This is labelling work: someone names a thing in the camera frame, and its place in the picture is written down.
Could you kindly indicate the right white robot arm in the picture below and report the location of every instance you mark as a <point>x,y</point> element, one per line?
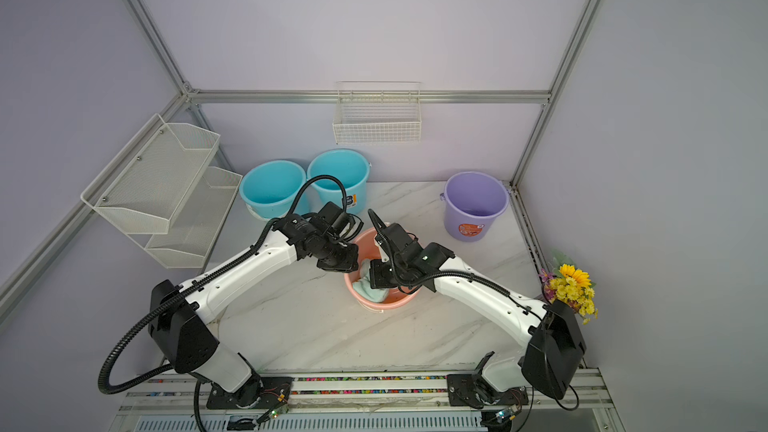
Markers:
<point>548,345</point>

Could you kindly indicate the mint green microfiber cloth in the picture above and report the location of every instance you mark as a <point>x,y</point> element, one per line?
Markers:
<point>363,285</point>

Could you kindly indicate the yellow artificial flower bouquet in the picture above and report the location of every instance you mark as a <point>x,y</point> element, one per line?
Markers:
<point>565,282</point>

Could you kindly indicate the teal plastic bucket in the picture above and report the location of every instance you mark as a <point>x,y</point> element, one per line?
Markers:
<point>349,167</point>
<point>269,189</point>

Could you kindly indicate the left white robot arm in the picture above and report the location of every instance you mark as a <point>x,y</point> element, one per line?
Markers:
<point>182,332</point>

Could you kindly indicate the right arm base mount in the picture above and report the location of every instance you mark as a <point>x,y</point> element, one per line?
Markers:
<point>471,389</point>

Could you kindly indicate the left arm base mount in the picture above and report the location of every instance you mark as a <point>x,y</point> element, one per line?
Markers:
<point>259,393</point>

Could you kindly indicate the pink plastic bucket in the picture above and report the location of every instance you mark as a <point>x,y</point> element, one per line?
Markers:
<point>367,249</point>

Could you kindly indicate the purple plastic bucket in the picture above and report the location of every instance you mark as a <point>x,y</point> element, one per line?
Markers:
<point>473,202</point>

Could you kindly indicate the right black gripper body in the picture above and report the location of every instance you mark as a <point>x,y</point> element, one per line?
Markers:
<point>381,275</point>

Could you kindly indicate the white wire wall basket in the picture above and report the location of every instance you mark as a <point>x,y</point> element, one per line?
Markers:
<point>377,112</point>

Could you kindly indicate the white mesh two-tier shelf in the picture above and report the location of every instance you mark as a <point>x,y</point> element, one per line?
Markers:
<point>166,194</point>

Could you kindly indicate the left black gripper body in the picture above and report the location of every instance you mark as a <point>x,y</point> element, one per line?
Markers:
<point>338,258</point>

